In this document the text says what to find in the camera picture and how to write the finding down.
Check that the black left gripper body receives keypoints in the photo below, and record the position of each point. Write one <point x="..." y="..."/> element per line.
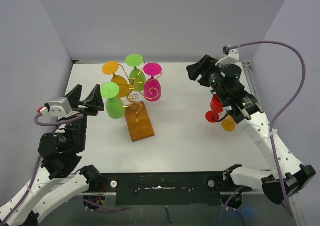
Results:
<point x="78" y="127"/>

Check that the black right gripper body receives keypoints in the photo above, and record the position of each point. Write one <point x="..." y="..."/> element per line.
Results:
<point x="210" y="77"/>

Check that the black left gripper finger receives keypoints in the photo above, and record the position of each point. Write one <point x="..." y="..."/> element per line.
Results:
<point x="94" y="101"/>
<point x="74" y="96"/>

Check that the green plastic wine glass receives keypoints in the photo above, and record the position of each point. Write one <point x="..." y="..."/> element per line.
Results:
<point x="114" y="105"/>
<point x="137" y="75"/>

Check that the orange plastic wine glass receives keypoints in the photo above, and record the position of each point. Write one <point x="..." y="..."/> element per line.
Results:
<point x="111" y="68"/>
<point x="228" y="124"/>

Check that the red plastic wine glass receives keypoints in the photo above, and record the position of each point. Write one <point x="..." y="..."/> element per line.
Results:
<point x="214" y="115"/>

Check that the gold wire wine glass rack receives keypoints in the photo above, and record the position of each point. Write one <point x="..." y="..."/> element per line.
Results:
<point x="136" y="115"/>

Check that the pink plastic wine glass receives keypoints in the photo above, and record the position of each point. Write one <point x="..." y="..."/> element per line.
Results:
<point x="152" y="88"/>

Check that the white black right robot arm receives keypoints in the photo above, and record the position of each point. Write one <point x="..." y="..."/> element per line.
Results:
<point x="239" y="104"/>

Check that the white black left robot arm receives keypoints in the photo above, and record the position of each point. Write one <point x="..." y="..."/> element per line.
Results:
<point x="58" y="158"/>

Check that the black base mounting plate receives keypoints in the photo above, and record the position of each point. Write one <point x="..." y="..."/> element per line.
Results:
<point x="162" y="189"/>

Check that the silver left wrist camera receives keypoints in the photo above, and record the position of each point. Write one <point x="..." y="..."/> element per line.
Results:
<point x="59" y="107"/>

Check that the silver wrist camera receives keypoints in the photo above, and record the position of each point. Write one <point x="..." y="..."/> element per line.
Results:
<point x="231" y="56"/>
<point x="59" y="107"/>

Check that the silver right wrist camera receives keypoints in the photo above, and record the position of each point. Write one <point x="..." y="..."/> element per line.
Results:
<point x="231" y="56"/>

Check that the aluminium frame rail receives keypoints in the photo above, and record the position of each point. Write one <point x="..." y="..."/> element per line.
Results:
<point x="283" y="164"/>

